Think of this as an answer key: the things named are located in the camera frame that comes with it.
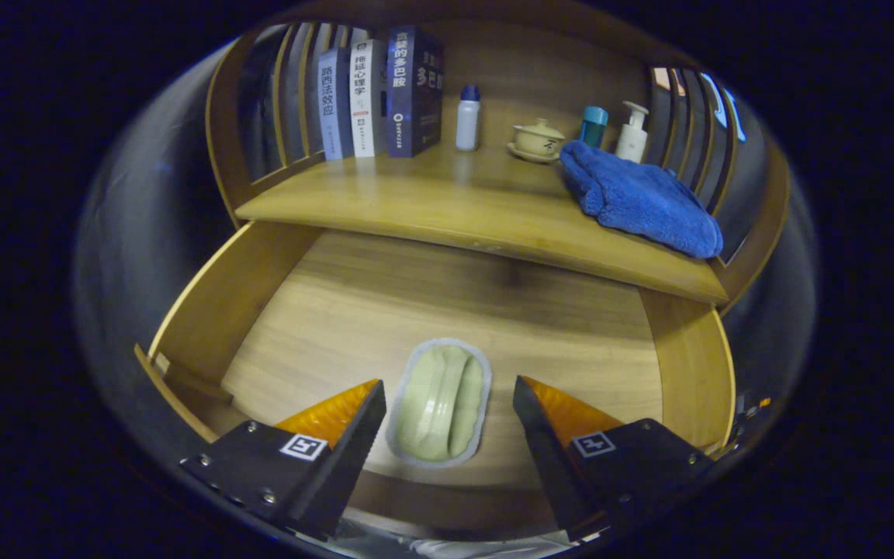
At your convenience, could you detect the dark blue book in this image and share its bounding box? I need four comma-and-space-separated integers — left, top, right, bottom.
385, 26, 445, 158

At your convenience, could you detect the blue folded towel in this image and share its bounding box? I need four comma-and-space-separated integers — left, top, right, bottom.
560, 140, 724, 259

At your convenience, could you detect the teal bottle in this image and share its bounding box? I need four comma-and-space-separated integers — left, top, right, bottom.
579, 106, 609, 150

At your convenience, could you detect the cream lidded tea cup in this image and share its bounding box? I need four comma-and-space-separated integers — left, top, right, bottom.
508, 118, 566, 165

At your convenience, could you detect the wooden drawer with black knob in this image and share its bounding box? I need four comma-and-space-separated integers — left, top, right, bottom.
134, 221, 736, 536

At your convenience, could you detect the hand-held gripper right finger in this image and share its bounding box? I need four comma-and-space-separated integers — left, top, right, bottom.
513, 376, 716, 543

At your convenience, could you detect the white pump bottle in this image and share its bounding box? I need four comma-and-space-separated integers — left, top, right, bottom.
615, 101, 650, 164

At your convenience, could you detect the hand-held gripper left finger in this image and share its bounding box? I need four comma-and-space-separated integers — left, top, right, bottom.
179, 379, 388, 542

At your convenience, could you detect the white book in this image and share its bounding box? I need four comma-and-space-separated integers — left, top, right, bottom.
349, 39, 387, 158

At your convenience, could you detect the white bottle with blue cap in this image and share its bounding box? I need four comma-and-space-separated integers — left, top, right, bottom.
456, 85, 482, 152

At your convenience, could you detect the wooden countertop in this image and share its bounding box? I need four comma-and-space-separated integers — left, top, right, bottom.
235, 101, 729, 305

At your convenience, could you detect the pale green ceramic dish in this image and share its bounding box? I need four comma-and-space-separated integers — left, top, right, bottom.
385, 338, 493, 468

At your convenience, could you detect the light blue book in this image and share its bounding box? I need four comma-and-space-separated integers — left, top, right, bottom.
317, 47, 355, 161

